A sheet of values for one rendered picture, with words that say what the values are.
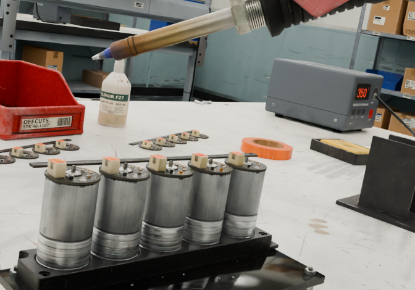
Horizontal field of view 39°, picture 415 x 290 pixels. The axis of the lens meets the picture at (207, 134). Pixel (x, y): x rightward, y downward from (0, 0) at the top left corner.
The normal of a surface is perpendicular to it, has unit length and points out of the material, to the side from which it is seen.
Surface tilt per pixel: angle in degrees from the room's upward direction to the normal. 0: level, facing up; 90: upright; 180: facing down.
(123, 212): 90
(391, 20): 89
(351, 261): 0
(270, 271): 0
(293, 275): 0
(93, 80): 89
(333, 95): 90
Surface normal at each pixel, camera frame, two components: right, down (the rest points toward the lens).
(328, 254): 0.16, -0.97
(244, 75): -0.68, 0.04
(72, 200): 0.32, 0.23
